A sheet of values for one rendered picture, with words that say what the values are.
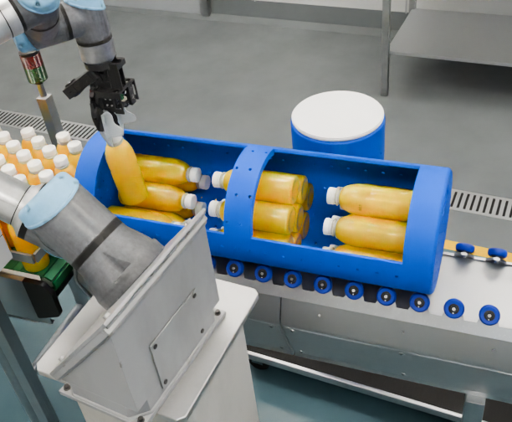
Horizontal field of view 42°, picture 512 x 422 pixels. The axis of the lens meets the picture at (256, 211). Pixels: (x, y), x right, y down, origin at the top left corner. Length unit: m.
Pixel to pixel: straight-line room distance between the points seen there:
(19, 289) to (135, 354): 0.91
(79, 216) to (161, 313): 0.22
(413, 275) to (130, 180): 0.71
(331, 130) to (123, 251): 0.98
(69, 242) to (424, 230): 0.70
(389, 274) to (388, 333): 0.21
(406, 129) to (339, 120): 1.90
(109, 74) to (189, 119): 2.68
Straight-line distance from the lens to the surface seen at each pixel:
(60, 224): 1.18
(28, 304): 1.98
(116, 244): 1.17
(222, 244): 1.57
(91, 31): 1.46
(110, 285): 1.16
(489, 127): 3.96
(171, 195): 1.72
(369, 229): 1.49
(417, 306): 1.57
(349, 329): 1.65
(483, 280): 1.69
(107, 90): 1.52
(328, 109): 2.09
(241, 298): 1.33
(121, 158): 1.62
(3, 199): 1.34
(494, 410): 2.42
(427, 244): 1.42
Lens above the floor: 2.11
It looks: 39 degrees down
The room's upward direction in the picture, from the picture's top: 7 degrees counter-clockwise
